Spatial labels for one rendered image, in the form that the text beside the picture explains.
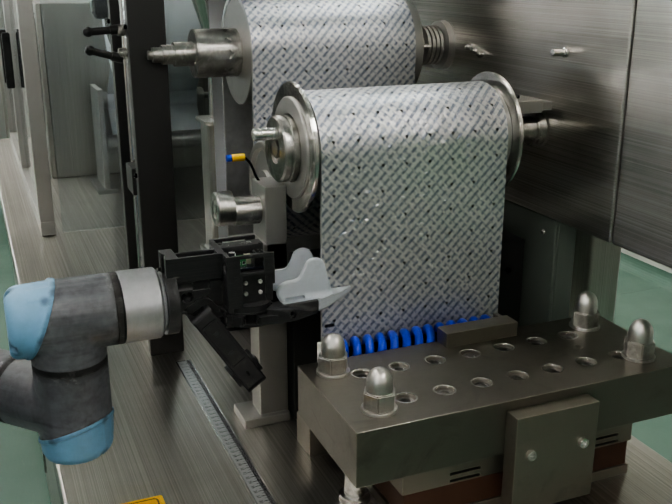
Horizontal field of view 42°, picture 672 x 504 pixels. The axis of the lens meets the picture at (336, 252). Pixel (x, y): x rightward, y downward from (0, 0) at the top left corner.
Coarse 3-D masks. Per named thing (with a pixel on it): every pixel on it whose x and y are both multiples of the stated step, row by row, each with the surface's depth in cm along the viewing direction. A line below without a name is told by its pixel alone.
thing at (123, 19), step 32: (128, 0) 113; (160, 0) 115; (128, 32) 115; (160, 32) 116; (128, 64) 117; (160, 64) 117; (128, 96) 127; (160, 96) 118; (128, 128) 129; (160, 128) 120; (128, 160) 134; (160, 160) 121; (128, 192) 135; (160, 192) 122; (128, 224) 136; (160, 224) 124; (128, 256) 138; (160, 352) 129
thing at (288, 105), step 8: (288, 96) 97; (280, 104) 100; (288, 104) 97; (296, 104) 95; (504, 104) 103; (280, 112) 100; (288, 112) 98; (296, 112) 95; (296, 120) 95; (304, 120) 94; (304, 128) 94; (304, 136) 94; (304, 144) 94; (304, 152) 94; (304, 160) 95; (304, 168) 95; (304, 176) 95; (288, 184) 101; (296, 184) 98; (304, 184) 96; (288, 192) 101; (296, 192) 98
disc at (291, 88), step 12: (288, 84) 97; (276, 96) 102; (300, 96) 94; (276, 108) 102; (300, 108) 95; (312, 120) 92; (312, 132) 92; (312, 144) 93; (312, 156) 93; (312, 168) 94; (312, 180) 94; (312, 192) 95; (288, 204) 102; (300, 204) 98
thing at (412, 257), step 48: (384, 192) 98; (432, 192) 100; (480, 192) 103; (336, 240) 97; (384, 240) 100; (432, 240) 102; (480, 240) 105; (384, 288) 102; (432, 288) 104; (480, 288) 107
